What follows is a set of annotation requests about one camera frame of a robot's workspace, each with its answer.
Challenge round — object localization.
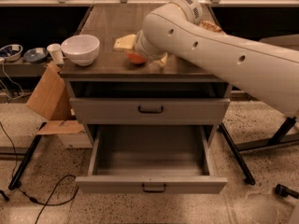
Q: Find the white bowl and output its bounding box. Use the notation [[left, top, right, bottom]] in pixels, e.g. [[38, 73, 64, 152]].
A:
[[61, 35, 100, 66]]

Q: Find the white paper cup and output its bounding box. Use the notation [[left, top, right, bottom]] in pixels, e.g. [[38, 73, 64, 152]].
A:
[[47, 43, 64, 64]]

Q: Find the red apple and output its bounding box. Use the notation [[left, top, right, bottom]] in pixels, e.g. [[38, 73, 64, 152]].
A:
[[126, 52, 147, 64]]

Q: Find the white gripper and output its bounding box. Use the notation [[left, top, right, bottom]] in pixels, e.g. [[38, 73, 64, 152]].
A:
[[114, 30, 168, 67]]

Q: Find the black floor cable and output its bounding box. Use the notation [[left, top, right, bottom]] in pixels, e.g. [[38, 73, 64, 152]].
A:
[[0, 121, 79, 224]]

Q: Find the black table leg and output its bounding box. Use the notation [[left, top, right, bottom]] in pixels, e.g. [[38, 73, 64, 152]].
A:
[[220, 123, 256, 186], [8, 134, 42, 190]]

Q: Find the crumpled yellow chip bag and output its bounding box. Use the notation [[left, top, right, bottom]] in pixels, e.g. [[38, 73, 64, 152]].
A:
[[200, 21, 224, 34]]

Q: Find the black table leg right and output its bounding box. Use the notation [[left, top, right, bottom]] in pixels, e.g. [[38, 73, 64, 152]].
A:
[[220, 123, 256, 186]]

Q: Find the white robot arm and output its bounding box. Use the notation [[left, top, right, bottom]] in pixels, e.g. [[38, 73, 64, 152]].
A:
[[114, 0, 299, 118]]

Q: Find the black caster wheel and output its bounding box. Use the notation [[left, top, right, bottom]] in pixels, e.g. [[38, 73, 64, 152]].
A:
[[275, 184, 299, 199]]

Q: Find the open grey middle drawer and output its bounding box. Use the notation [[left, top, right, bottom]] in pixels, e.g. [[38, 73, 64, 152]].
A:
[[76, 125, 227, 194]]

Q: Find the blue patterned bowl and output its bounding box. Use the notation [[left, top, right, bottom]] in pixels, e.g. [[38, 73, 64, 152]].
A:
[[0, 44, 22, 62]]

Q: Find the grey drawer cabinet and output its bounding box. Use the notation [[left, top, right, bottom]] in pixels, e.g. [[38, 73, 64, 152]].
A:
[[60, 4, 232, 142]]

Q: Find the brown cardboard box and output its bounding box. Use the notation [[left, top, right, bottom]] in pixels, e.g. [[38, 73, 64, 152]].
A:
[[26, 62, 93, 148]]

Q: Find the closed grey upper drawer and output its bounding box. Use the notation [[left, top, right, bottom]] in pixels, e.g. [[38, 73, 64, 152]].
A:
[[70, 98, 230, 125]]

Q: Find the black table leg left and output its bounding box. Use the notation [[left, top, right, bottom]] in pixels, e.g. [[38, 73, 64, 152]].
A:
[[8, 134, 42, 190]]

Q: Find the small blue dish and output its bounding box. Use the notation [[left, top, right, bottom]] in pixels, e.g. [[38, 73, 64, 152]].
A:
[[23, 48, 49, 63]]

